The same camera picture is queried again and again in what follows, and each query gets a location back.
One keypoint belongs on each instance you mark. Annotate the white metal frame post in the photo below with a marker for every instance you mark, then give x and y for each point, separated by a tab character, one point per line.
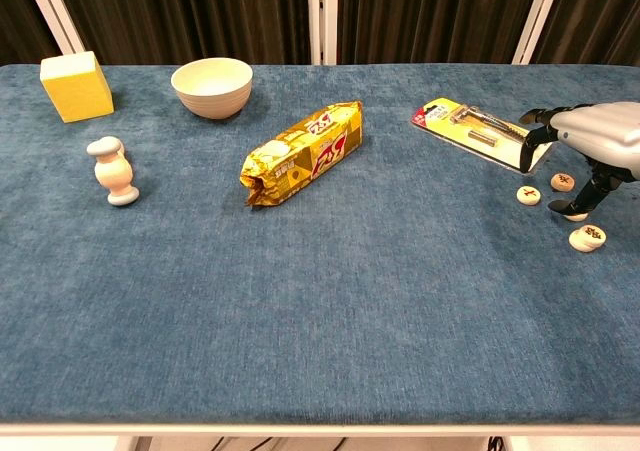
322	16
55	11
537	16

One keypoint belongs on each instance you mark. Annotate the wooden vase-shaped toy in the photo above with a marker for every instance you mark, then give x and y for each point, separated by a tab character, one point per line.
114	171

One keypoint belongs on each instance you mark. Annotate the razor blister pack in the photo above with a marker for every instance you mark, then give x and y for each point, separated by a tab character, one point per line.
475	133

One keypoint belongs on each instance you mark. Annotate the gold snack packet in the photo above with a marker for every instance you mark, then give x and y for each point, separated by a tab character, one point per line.
300	156

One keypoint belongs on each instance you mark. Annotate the blue table cloth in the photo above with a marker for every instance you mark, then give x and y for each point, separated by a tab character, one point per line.
320	296

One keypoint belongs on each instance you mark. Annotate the yellow cube block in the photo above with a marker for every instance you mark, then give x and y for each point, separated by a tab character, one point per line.
82	93

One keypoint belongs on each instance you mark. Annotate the black pleated curtain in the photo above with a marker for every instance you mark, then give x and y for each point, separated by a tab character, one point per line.
20	16
430	16
190	16
595	16

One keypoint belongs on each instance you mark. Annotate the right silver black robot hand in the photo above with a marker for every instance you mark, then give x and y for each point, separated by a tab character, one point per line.
600	131

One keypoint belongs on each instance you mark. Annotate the white table frame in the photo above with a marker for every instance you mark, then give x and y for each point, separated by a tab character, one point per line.
320	430

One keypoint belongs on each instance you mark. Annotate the cream ribbed bowl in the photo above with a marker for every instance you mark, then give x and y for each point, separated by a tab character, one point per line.
212	96

